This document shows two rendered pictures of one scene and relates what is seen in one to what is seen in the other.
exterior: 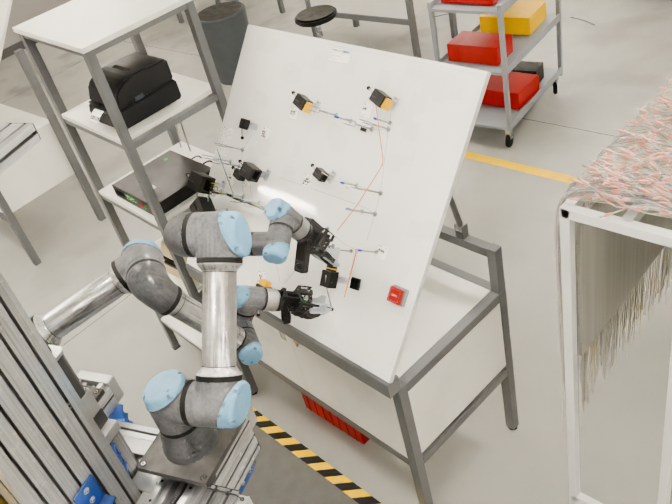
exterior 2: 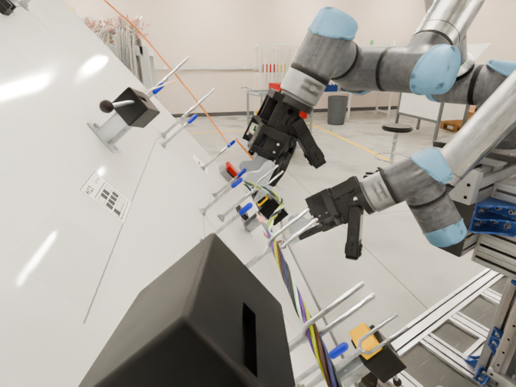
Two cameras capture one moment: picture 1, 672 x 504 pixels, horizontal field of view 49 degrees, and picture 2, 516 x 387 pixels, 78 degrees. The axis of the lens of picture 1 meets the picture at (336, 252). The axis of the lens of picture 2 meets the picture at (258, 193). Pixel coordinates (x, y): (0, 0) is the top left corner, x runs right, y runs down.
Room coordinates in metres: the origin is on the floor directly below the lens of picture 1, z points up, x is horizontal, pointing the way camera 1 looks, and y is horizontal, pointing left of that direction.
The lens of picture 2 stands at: (2.53, 0.29, 1.39)
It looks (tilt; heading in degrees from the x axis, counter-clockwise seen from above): 23 degrees down; 206
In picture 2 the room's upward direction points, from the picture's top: straight up
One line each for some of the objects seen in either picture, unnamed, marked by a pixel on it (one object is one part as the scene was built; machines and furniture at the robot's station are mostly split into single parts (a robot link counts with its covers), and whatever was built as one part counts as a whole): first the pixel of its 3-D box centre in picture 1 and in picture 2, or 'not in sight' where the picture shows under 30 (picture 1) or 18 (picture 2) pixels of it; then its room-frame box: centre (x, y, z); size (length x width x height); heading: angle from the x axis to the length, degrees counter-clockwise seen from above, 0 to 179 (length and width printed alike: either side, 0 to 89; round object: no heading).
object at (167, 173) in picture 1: (163, 182); not in sight; (2.93, 0.66, 1.09); 0.35 x 0.33 x 0.07; 35
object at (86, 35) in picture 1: (179, 203); not in sight; (3.02, 0.64, 0.93); 0.61 x 0.50 x 1.85; 35
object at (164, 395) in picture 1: (172, 400); (502, 84); (1.36, 0.50, 1.33); 0.13 x 0.12 x 0.14; 67
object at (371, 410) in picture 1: (345, 388); not in sight; (1.93, 0.10, 0.60); 0.55 x 0.03 x 0.39; 35
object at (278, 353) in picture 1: (255, 331); not in sight; (2.38, 0.41, 0.60); 0.55 x 0.02 x 0.39; 35
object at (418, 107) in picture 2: not in sight; (436, 92); (-4.63, 0.59, 0.83); 1.18 x 0.72 x 1.65; 39
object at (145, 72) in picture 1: (130, 89); not in sight; (2.90, 0.63, 1.56); 0.30 x 0.23 x 0.19; 127
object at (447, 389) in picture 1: (349, 314); not in sight; (2.33, 0.01, 0.60); 1.17 x 0.58 x 0.40; 35
